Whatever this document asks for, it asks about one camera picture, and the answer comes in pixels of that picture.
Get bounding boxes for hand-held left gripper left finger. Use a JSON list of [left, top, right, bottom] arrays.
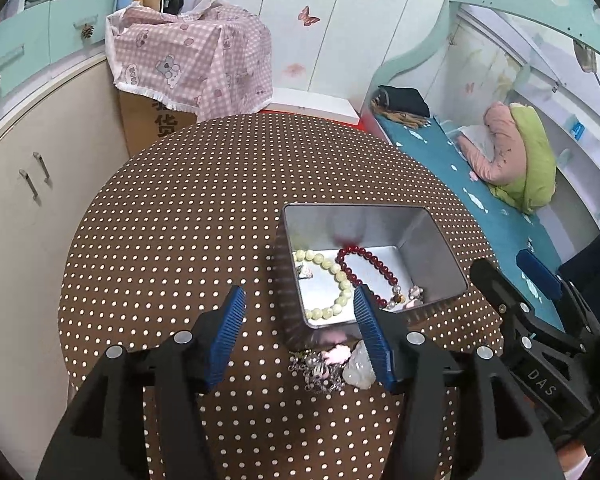
[[35, 285, 248, 480]]

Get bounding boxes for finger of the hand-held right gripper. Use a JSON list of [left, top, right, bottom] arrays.
[[469, 258, 586, 356], [515, 248, 600, 342]]

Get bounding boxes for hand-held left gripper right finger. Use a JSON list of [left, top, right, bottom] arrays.
[[353, 284, 567, 480]]

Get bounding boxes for pale jade stone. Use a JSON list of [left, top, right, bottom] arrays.
[[341, 340, 381, 389]]

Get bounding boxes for pink flower charm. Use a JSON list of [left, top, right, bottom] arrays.
[[325, 342, 353, 364]]

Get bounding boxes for silver chain bracelet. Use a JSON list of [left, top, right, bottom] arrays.
[[287, 350, 348, 395]]

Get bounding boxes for rectangular metal tin box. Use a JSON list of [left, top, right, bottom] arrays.
[[281, 203, 469, 330]]

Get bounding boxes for person's right forearm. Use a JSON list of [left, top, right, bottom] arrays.
[[555, 447, 594, 480]]

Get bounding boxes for dark cloth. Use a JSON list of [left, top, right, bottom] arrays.
[[559, 220, 600, 288]]

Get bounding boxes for brown polka dot tablecloth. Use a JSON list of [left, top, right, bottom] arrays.
[[57, 112, 506, 480]]

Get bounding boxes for pink and green pillow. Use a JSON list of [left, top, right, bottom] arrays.
[[490, 102, 558, 213]]

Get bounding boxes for pink plush pillow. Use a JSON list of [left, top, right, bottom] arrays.
[[455, 101, 536, 183]]

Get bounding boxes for teal printed bed sheet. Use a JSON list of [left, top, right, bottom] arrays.
[[375, 115, 576, 331]]

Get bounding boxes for cream cabinet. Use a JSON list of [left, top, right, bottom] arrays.
[[0, 50, 136, 461]]

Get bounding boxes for tan fringed scarf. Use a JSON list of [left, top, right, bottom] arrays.
[[372, 100, 431, 129]]

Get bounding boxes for dark folded clothes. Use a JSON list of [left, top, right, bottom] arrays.
[[372, 86, 431, 118]]

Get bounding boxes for brown cardboard box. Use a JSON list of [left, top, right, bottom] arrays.
[[117, 87, 201, 158]]

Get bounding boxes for white foam board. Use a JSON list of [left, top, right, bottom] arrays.
[[269, 87, 357, 122]]

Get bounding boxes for pink checked cloth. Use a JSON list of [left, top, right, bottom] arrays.
[[105, 0, 273, 123]]

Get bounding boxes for white wardrobe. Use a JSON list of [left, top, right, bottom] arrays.
[[180, 0, 456, 111]]

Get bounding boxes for teal drawer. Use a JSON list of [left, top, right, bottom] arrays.
[[47, 0, 118, 56], [0, 12, 52, 117]]

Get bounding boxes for pale yellow bead bracelet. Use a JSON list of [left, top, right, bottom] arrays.
[[292, 249, 353, 321]]

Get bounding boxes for dark red bead bracelet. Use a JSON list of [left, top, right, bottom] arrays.
[[336, 244, 426, 312]]

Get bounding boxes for metal cabinet handle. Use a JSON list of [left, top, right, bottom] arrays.
[[20, 170, 42, 206], [32, 151, 51, 183]]

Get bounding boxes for teal and white bed frame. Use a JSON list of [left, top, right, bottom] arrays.
[[360, 0, 600, 241]]

